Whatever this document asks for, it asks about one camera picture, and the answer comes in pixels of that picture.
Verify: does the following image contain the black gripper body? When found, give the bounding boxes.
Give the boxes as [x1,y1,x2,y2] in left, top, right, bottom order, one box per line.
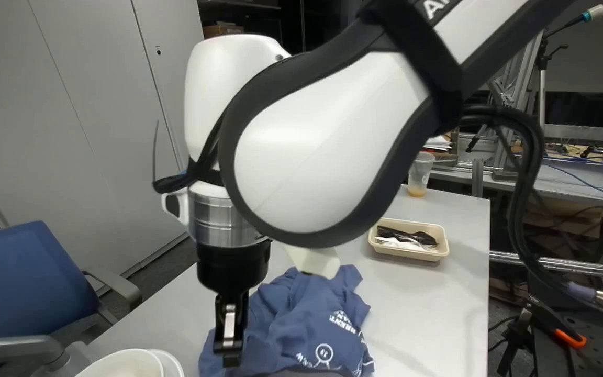
[195,238,271,302]

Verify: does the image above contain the blue printed t-shirt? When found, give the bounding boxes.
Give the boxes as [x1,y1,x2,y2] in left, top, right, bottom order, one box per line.
[197,261,377,377]

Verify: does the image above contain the white bowl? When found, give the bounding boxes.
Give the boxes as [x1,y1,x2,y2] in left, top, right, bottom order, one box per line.
[75,348,187,377]

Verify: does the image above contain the black plastic utensils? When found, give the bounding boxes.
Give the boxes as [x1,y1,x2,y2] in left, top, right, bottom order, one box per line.
[374,224,440,246]

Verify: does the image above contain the beige plastic tray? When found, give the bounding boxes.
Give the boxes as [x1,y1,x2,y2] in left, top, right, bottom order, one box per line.
[366,215,452,264]

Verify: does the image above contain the blue office chair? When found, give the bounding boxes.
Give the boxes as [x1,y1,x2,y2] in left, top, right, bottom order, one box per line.
[0,220,144,377]

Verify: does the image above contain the clear plastic cup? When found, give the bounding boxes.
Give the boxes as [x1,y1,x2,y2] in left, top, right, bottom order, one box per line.
[405,153,437,198]

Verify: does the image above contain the white cabinet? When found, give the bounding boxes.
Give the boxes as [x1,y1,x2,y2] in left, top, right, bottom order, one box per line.
[0,0,227,281]

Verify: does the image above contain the brown cardboard box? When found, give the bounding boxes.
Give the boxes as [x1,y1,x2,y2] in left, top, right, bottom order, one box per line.
[200,19,249,40]

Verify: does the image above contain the dark metal shelf unit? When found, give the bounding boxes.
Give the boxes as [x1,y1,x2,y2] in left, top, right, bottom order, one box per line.
[197,0,302,43]

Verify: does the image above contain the dark glass door cabinet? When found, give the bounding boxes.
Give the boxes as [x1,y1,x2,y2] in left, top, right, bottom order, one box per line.
[293,0,370,43]

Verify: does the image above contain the small black tripod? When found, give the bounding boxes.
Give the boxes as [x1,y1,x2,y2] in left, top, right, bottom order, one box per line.
[495,306,537,377]

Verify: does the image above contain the grey workbench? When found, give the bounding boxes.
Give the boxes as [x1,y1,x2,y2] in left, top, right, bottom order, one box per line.
[424,122,603,211]

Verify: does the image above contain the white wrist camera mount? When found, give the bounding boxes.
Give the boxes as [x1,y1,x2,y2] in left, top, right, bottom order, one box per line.
[293,248,343,281]

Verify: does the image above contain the aluminium rail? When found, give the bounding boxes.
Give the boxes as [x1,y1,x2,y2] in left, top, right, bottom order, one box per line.
[488,206,603,298]

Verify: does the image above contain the aluminium frame struts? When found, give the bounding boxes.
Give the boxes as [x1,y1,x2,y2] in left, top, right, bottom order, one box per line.
[486,28,556,184]

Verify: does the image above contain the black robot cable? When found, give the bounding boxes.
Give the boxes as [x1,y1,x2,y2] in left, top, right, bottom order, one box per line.
[150,103,603,330]

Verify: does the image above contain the orange handled black clamp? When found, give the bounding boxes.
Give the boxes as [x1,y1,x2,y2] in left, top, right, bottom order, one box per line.
[516,290,590,351]

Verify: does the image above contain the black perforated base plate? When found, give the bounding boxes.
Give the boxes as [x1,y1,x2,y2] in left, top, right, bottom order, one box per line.
[529,315,603,377]

